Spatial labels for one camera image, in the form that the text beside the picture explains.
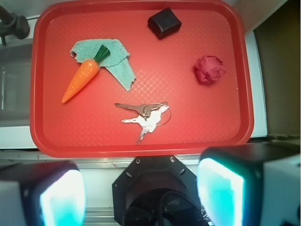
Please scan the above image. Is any orange toy carrot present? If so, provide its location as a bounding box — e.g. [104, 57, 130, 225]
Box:
[61, 45, 111, 104]

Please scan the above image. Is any black clamp knob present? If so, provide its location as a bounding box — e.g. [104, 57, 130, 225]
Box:
[0, 6, 30, 46]

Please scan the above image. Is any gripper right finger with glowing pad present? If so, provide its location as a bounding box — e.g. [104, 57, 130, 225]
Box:
[197, 144, 301, 226]

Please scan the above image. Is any teal cloth scrap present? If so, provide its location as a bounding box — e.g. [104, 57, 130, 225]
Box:
[70, 39, 136, 91]

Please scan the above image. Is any red plastic tray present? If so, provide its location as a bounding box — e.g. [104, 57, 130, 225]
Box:
[30, 0, 253, 158]

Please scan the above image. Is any black rectangular block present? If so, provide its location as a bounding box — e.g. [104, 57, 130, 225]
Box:
[147, 8, 182, 39]

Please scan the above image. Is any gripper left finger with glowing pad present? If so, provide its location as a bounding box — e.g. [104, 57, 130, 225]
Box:
[0, 161, 87, 226]

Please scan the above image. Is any silver key bunch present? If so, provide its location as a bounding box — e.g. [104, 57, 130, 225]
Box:
[114, 101, 171, 145]

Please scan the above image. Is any black octagonal mount plate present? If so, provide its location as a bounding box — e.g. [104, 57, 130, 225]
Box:
[112, 156, 208, 226]

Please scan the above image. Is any crumpled red paper ball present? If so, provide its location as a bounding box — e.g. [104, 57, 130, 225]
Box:
[195, 56, 226, 84]

